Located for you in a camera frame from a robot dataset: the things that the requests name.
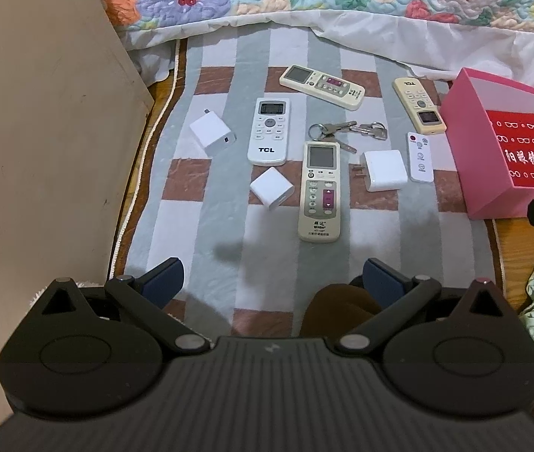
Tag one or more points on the large white wall charger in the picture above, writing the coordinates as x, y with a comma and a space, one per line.
384, 169

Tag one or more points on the bunch of metal keys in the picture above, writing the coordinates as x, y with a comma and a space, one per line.
337, 128

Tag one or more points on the small white remote control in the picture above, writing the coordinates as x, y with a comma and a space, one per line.
420, 160

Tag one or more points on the cream remote with purple buttons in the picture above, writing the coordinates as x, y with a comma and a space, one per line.
321, 197
323, 87

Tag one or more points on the yellowish remote control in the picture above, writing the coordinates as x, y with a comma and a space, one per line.
417, 103

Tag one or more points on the pink cardboard box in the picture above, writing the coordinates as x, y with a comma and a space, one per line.
464, 150

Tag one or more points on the checked floor mat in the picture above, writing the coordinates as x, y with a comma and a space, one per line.
229, 226

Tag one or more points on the white fluffy cloth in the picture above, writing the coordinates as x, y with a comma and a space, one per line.
90, 284

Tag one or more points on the floral quilt bedspread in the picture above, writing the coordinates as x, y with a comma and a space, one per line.
436, 42

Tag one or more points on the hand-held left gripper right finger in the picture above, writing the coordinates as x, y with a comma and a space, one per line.
382, 282

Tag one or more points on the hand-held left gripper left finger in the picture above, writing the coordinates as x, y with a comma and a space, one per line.
165, 282

